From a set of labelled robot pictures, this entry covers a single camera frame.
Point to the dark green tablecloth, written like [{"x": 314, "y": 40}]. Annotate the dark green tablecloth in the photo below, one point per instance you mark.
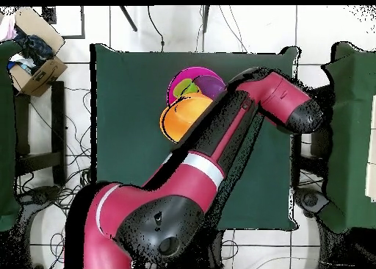
[{"x": 132, "y": 148}]

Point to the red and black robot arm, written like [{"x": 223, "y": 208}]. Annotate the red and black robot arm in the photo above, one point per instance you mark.
[{"x": 276, "y": 89}]

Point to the purple plastic bowl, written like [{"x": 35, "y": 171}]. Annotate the purple plastic bowl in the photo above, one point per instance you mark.
[{"x": 211, "y": 85}]

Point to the dark green cloth cover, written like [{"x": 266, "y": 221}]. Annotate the dark green cloth cover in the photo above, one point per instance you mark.
[
  {"x": 6, "y": 133},
  {"x": 352, "y": 133}
]

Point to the green plastic cup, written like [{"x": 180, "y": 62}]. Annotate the green plastic cup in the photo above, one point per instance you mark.
[{"x": 188, "y": 88}]

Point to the black wheeled base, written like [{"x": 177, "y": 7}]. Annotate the black wheeled base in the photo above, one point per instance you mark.
[{"x": 41, "y": 194}]

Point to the black tripod leg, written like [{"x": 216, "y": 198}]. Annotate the black tripod leg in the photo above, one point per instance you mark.
[
  {"x": 128, "y": 18},
  {"x": 206, "y": 19}
]

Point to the pink plastic bowl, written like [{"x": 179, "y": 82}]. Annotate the pink plastic bowl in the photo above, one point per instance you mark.
[{"x": 188, "y": 73}]

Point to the black metal frame stand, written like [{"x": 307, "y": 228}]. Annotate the black metal frame stand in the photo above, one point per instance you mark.
[{"x": 58, "y": 119}]

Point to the pale pink cloth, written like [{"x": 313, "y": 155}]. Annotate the pale pink cloth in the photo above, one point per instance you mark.
[{"x": 7, "y": 29}]

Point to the cardboard box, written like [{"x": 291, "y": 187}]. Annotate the cardboard box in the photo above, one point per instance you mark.
[{"x": 44, "y": 80}]

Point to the large orange plastic bowl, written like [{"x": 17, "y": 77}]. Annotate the large orange plastic bowl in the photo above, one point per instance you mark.
[{"x": 182, "y": 119}]

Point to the dark blue clothing bundle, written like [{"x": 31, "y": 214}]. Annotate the dark blue clothing bundle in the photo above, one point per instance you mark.
[{"x": 35, "y": 48}]

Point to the black equipment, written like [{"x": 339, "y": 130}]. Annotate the black equipment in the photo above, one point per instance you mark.
[{"x": 310, "y": 200}]

